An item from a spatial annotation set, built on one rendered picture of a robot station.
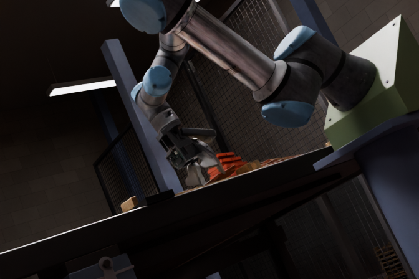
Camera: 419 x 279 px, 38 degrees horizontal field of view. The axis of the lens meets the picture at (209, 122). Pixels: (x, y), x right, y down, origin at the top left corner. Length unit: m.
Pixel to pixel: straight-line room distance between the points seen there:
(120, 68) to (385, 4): 3.86
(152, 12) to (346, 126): 0.60
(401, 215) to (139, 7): 0.78
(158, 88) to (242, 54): 0.33
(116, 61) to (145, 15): 2.69
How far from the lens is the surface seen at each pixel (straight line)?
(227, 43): 1.37
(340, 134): 1.61
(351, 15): 7.35
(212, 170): 2.74
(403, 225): 1.54
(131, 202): 1.48
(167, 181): 3.76
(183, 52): 1.71
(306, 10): 6.22
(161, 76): 1.64
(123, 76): 3.96
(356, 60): 1.58
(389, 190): 1.53
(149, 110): 1.74
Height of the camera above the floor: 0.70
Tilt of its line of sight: 14 degrees up
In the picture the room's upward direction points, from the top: 24 degrees counter-clockwise
